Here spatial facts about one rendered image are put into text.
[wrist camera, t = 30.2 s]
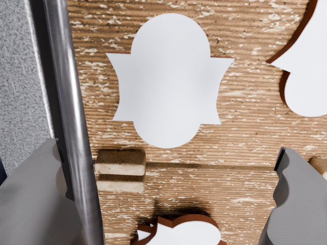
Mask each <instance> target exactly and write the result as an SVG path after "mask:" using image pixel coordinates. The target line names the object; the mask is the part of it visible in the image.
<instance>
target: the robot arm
mask: <svg viewBox="0 0 327 245"><path fill-rule="evenodd" d="M62 163H65V162H64V158H63V154H62V151H61V147H60V143H59V139H58V138H56V139H52V138H51V139H47V140H46V141H45V142H44V143H43V144H42V145H41V146H39V147H38V148H37V149H36V150H35V151H34V152H33V153H32V154H31V155H30V156H29V157H28V158H26V159H25V161H24V162H23V163H21V164H20V165H19V166H18V167H17V168H16V169H15V170H14V171H12V172H11V174H10V175H9V176H8V177H7V178H6V179H5V180H4V182H3V183H2V184H1V186H0V245H88V244H87V240H86V236H85V232H84V228H83V224H82V221H81V218H80V215H79V211H78V208H77V205H76V203H75V202H74V201H72V200H70V199H68V198H66V197H65V194H66V191H67V185H66V181H65V177H64V174H63V170H62ZM274 171H276V173H277V175H278V178H279V181H278V183H277V185H276V187H275V190H274V192H273V194H272V196H273V199H274V201H275V203H276V206H277V207H275V208H273V209H272V211H271V213H270V215H269V217H268V219H267V221H266V224H265V226H264V228H263V230H262V232H261V235H260V237H259V241H258V245H327V180H326V179H325V178H324V177H323V176H322V175H321V174H320V173H318V172H317V171H316V170H315V169H314V168H313V167H312V166H311V165H310V164H309V163H308V162H307V161H306V160H304V159H303V158H302V157H301V156H300V155H299V154H298V153H297V152H296V151H295V150H294V149H292V148H288V147H281V148H280V150H279V153H278V156H277V160H276V164H275V167H274Z"/></svg>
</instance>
